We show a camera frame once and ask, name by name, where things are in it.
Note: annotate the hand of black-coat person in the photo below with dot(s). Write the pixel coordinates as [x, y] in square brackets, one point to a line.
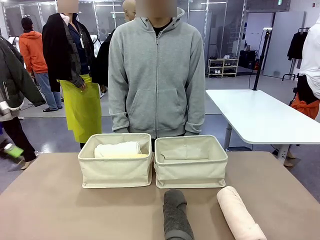
[83, 86]

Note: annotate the white towel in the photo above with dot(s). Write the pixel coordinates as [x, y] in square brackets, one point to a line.
[115, 148]

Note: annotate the yellow towel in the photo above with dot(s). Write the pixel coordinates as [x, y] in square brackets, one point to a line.
[130, 156]

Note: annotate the dark grey towel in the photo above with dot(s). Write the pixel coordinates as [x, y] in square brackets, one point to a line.
[175, 215]

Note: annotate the pink towel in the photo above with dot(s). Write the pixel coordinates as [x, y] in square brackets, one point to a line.
[237, 215]

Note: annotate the grey-sleeved right forearm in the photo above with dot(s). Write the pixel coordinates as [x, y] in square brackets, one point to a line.
[117, 110]

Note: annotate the grey-sleeved left forearm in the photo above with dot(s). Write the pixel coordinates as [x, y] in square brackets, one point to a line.
[196, 110]

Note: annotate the person in black clothes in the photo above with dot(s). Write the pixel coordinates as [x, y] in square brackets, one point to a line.
[103, 60]

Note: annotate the person in black coat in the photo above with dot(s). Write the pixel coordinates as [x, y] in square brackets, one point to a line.
[57, 50]

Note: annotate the person in orange hoodie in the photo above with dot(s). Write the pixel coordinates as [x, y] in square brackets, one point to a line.
[32, 50]

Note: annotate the person in dark green jacket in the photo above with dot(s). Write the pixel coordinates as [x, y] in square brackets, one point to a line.
[12, 80]

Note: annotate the person in grey hoodie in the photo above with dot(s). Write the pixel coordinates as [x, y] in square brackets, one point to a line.
[155, 75]

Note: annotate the beige fabric basket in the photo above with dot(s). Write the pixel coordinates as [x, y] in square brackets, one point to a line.
[190, 172]
[115, 170]

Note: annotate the small green object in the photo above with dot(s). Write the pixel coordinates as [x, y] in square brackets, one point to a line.
[13, 150]

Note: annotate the light wooden shoe rack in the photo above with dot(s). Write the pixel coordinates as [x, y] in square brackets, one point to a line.
[222, 67]

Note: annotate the black case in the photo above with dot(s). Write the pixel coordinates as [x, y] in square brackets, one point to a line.
[247, 58]

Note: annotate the white table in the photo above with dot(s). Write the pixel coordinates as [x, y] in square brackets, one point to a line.
[262, 112]

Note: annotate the black clothes rack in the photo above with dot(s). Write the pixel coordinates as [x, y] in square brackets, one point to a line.
[290, 75]

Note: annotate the black hanging garment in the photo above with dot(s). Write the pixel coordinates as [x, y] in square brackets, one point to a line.
[296, 46]

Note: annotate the black camera stand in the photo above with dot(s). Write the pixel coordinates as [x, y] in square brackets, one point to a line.
[258, 65]

